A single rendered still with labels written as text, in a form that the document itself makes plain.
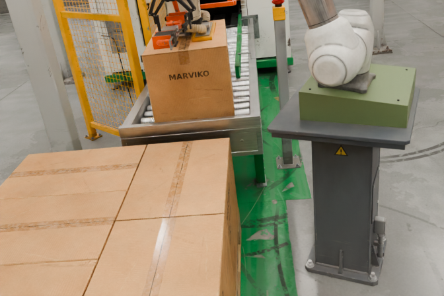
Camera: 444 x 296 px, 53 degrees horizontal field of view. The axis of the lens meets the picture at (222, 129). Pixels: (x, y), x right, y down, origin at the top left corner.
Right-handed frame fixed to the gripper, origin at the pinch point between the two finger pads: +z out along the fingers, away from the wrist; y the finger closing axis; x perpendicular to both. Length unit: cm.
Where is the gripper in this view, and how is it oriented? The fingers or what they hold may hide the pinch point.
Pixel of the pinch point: (174, 27)
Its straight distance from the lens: 198.5
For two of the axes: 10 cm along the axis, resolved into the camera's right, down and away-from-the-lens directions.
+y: -9.9, 0.9, 0.9
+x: -0.4, 4.3, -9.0
